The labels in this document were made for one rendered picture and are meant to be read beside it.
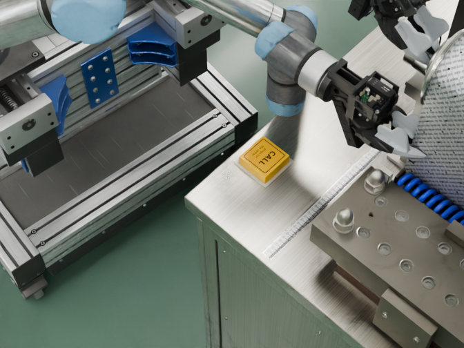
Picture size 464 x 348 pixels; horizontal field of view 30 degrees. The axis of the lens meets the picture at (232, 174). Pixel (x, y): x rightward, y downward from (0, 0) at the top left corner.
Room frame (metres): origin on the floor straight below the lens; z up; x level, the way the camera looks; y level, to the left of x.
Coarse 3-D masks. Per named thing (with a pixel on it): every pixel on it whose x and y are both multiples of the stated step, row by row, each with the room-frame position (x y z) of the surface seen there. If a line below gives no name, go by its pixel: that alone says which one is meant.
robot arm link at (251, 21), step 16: (192, 0) 1.14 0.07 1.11; (208, 0) 1.14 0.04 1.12; (224, 0) 1.14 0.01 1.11; (240, 0) 1.14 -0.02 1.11; (256, 0) 1.16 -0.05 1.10; (224, 16) 1.13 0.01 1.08; (240, 16) 1.13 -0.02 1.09; (256, 16) 1.13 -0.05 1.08; (272, 16) 1.13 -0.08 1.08; (288, 16) 1.14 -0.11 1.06; (304, 16) 1.16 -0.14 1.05; (256, 32) 1.12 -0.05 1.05; (304, 32) 1.12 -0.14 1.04
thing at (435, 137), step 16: (432, 112) 0.81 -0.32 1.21; (416, 128) 0.82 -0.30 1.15; (432, 128) 0.80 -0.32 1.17; (448, 128) 0.78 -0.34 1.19; (416, 144) 0.81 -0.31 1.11; (432, 144) 0.80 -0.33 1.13; (448, 144) 0.78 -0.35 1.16; (416, 160) 0.81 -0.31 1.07; (432, 160) 0.79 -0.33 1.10; (448, 160) 0.77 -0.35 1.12; (416, 176) 0.80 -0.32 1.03; (432, 176) 0.78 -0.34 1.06; (448, 176) 0.77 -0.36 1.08; (448, 192) 0.76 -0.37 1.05
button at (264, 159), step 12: (264, 144) 0.94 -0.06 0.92; (240, 156) 0.92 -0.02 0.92; (252, 156) 0.92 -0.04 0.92; (264, 156) 0.92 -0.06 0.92; (276, 156) 0.92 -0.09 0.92; (288, 156) 0.92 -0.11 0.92; (252, 168) 0.89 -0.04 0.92; (264, 168) 0.89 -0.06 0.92; (276, 168) 0.89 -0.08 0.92; (264, 180) 0.87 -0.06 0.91
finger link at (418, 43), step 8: (400, 24) 0.92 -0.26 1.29; (408, 24) 0.91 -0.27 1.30; (400, 32) 0.91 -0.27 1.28; (408, 32) 0.91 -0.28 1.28; (416, 32) 0.90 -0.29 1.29; (408, 40) 0.90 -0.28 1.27; (416, 40) 0.89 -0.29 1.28; (424, 40) 0.89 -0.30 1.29; (408, 48) 0.89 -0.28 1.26; (416, 48) 0.89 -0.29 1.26; (424, 48) 0.88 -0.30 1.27; (416, 56) 0.89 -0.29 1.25; (424, 56) 0.89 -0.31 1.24
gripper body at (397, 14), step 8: (376, 0) 0.94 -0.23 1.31; (384, 0) 0.93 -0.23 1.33; (392, 0) 0.93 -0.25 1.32; (400, 0) 0.92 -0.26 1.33; (408, 0) 0.90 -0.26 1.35; (416, 0) 0.91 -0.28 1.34; (424, 0) 0.92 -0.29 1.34; (376, 8) 0.94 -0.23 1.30; (384, 8) 0.93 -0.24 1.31; (392, 8) 0.93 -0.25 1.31; (400, 8) 0.92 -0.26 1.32; (408, 8) 0.90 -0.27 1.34; (416, 8) 0.91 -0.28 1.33; (392, 16) 0.92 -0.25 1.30; (400, 16) 0.92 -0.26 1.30; (408, 16) 0.90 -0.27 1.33
